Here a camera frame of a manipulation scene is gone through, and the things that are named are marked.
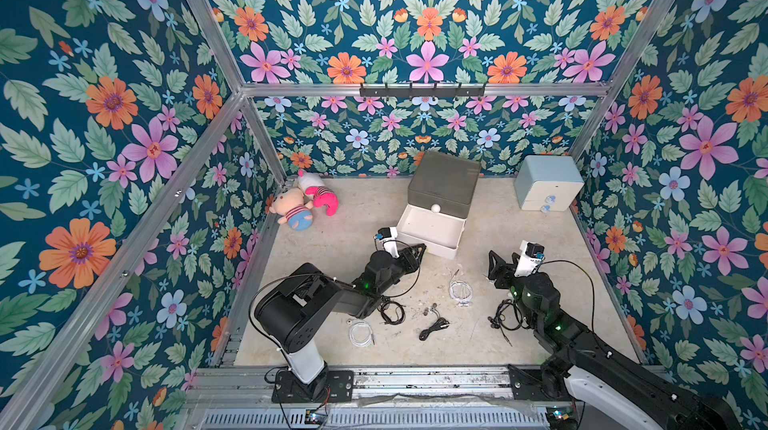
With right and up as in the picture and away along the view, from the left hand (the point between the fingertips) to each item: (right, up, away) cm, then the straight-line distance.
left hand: (427, 246), depth 86 cm
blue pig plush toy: (-44, +9, +16) cm, 48 cm away
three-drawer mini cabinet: (+4, +15, +1) cm, 16 cm away
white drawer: (+5, +3, +8) cm, 10 cm away
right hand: (+20, -1, -5) cm, 21 cm away
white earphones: (-19, -24, -3) cm, 31 cm away
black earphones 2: (+4, -22, -2) cm, 22 cm away
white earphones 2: (+11, -14, +3) cm, 18 cm away
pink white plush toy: (-40, +19, +20) cm, 48 cm away
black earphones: (-12, -17, +3) cm, 21 cm away
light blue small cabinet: (+41, +19, +13) cm, 47 cm away
